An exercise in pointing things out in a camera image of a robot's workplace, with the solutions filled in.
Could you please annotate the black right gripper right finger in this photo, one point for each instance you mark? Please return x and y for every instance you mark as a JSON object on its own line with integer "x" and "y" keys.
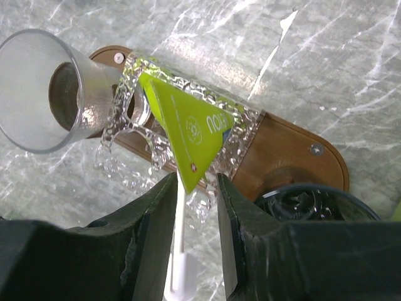
{"x": 267, "y": 259}

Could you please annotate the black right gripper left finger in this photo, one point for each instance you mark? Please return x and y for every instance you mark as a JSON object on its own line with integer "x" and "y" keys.
{"x": 121, "y": 256}

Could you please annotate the dark glass cup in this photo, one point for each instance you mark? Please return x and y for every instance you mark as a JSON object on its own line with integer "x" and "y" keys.
{"x": 308, "y": 201}

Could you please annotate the clear textured plastic holder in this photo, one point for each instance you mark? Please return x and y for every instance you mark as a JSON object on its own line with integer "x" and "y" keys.
{"x": 131, "y": 114}

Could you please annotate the frosted clear glass cup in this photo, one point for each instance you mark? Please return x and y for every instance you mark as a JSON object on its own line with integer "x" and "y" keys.
{"x": 51, "y": 94}

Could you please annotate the brown wooden tray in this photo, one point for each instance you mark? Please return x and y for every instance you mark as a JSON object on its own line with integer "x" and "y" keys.
{"x": 282, "y": 153}

